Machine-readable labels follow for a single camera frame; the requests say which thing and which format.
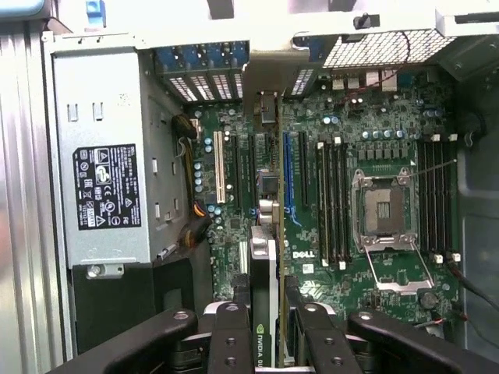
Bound black looping wire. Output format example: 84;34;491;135
448;260;499;309

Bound blue expansion slot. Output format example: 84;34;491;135
282;131;294;213

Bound grey power supply unit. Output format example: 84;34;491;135
50;46;188;270

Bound black open PC case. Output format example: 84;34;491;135
41;0;499;374

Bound blue case latch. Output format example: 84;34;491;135
84;0;107;28

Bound white expansion slot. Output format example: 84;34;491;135
212;130;227;205

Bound blue card retainer strip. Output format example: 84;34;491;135
154;34;324;75

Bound thin socket locking lever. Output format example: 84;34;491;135
405;157;458;178

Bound black yellow power wires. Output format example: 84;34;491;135
171;112;214;250

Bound green Dell motherboard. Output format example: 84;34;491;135
182;69;463;344

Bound metal socket cover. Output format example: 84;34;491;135
366;237;434;296

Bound black expansion slot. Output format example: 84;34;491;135
229;134;242;210
298;131;310;207
247;134;259;203

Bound black plastic shroud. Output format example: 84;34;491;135
69;233;214;358

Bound CPU socket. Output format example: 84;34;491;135
350;167;420;250

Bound silver chipset heatsink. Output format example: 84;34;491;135
237;239;251;276

